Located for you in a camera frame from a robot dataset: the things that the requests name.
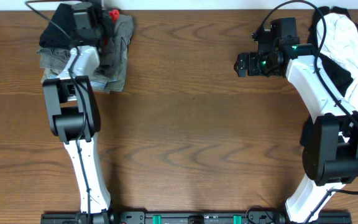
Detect black leggings with red waistband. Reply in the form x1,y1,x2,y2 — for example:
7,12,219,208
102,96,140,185
39,3,119,49

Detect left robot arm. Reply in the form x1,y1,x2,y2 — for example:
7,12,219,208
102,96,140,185
41,45,111,223

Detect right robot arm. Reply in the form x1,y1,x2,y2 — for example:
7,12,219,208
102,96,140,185
234,44,358,223

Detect black and white shirt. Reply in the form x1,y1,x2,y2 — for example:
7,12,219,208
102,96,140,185
300,6,358,192

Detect folded grey-brown trousers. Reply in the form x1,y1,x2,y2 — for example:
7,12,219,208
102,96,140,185
36,14,135,85

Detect folded light blue garment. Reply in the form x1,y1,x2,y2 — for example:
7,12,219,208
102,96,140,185
41,70,108,91

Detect small black looped cable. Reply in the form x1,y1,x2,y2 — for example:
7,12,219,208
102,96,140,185
246,205,276,224

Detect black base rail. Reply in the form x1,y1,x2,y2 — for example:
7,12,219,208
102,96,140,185
40,210,352,224

